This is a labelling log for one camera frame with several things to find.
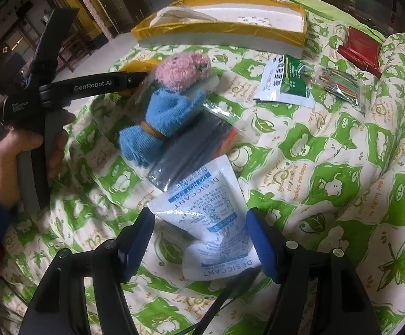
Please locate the dotted print tissue pack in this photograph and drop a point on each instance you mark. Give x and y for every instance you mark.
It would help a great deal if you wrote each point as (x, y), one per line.
(253, 21)

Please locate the pink fuzzy sock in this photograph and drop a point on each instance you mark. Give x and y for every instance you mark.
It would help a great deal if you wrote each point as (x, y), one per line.
(181, 71)

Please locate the white plastic bag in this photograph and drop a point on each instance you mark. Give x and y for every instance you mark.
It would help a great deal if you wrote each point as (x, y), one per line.
(179, 14)

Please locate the green white sachet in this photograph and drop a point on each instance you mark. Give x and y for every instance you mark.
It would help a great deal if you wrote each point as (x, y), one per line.
(286, 83)

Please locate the zip bag coloured tubes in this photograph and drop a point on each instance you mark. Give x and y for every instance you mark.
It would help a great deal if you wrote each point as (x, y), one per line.
(342, 83)

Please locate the yellow packet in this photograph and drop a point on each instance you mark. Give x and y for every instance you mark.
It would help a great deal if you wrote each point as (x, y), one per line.
(139, 67)

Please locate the zip bag black red tubes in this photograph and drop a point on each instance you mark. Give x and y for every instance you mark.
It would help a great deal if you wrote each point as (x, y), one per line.
(188, 150)

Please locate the wooden glass-panel doors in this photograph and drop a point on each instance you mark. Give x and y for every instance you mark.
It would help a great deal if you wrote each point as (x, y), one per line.
(111, 3)

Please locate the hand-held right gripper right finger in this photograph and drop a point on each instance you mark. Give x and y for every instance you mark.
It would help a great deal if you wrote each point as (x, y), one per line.
(263, 247)

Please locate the person's left hand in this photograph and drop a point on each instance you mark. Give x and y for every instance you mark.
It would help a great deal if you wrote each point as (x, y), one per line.
(6, 160)

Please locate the green printed blanket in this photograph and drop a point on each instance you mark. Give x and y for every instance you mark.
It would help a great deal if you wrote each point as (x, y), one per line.
(328, 146)

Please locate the white desiccant packet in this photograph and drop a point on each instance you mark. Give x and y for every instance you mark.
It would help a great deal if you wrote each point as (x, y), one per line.
(216, 265)
(202, 202)

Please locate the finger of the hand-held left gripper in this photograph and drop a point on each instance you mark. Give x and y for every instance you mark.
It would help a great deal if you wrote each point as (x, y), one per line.
(136, 78)

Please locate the yellow taped cardboard tray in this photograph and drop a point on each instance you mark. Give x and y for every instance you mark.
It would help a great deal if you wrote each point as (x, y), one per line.
(230, 31)

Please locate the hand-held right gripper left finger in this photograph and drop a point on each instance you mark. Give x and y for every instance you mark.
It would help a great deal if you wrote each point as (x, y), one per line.
(137, 247)

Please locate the red packet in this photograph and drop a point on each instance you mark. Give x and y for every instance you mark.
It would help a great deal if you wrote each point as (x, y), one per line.
(359, 47)

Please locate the blue fuzzy sock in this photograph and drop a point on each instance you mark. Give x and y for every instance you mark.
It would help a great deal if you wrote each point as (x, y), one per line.
(167, 111)

